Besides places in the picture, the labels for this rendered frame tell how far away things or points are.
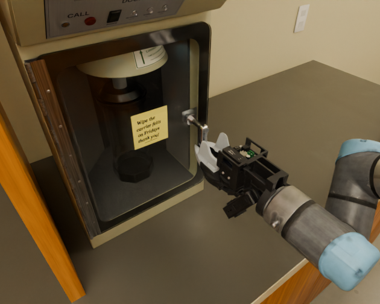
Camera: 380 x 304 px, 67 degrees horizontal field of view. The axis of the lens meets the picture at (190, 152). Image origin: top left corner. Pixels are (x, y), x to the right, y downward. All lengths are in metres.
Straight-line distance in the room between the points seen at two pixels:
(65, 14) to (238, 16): 0.93
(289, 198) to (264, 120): 0.68
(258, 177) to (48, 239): 0.35
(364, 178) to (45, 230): 0.50
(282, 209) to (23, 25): 0.41
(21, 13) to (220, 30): 0.91
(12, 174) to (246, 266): 0.49
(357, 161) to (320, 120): 0.65
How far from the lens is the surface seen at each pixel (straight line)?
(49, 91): 0.47
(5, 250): 0.82
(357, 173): 0.54
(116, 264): 0.70
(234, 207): 0.56
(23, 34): 0.40
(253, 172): 0.51
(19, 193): 0.45
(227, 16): 1.21
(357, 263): 0.44
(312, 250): 0.45
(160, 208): 0.75
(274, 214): 0.47
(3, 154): 0.41
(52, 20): 0.39
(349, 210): 0.55
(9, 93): 0.94
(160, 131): 0.58
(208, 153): 0.56
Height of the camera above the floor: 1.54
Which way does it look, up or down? 40 degrees down
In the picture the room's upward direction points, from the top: straight up
